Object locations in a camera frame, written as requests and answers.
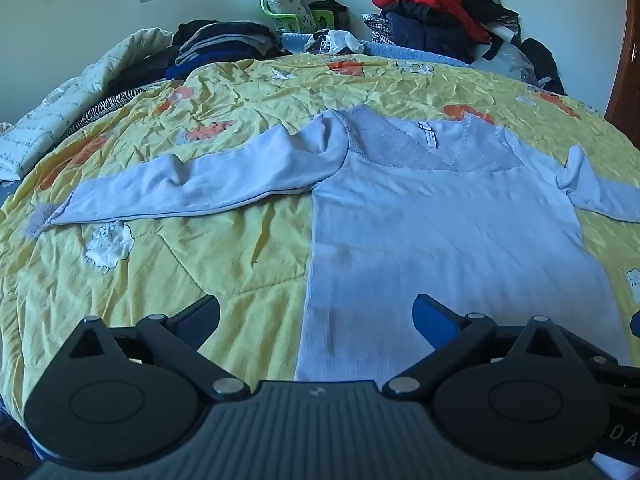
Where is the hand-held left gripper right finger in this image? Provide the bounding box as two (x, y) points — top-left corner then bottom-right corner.
(382, 294), (568, 402)

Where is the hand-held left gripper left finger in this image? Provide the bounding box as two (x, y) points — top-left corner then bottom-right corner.
(67, 294), (251, 403)

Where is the white long-sleeve shirt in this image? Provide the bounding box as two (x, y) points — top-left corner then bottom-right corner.
(42, 105), (640, 383)

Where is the pile of dark folded clothes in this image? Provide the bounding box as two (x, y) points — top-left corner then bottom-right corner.
(165, 20), (291, 81)

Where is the yellow printed blanket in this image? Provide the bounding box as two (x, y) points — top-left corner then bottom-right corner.
(0, 52), (640, 421)

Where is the zebra striped cloth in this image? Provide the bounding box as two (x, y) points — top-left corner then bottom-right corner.
(70, 87), (151, 133)

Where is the brown wooden door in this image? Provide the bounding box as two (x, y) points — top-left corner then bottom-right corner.
(602, 0), (640, 131)

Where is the white quilted comforter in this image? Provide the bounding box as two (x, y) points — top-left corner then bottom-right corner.
(0, 27), (176, 181)

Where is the clear plastic bag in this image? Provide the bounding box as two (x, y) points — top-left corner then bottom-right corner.
(475, 42), (538, 81)

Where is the blue knitted blanket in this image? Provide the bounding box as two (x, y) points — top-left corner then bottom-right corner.
(280, 31), (476, 66)

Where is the black backpack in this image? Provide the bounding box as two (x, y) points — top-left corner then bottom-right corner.
(520, 38), (566, 96)

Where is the navy jacket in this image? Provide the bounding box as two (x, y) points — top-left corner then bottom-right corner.
(382, 10), (476, 63)

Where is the black and white plastic bag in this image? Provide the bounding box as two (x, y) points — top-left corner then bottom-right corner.
(305, 29), (365, 55)

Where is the houndstooth cloth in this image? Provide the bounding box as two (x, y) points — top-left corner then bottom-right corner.
(361, 12), (393, 46)

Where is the green plastic chair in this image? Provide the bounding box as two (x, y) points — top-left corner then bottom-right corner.
(260, 0), (303, 33)

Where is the black and white garment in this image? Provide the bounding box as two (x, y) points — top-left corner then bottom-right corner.
(462, 0), (521, 61)

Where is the black cloth bag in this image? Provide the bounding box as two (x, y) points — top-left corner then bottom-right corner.
(309, 0), (349, 32)

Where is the grey patterned pillow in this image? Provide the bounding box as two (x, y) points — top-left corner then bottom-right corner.
(259, 0), (318, 33)

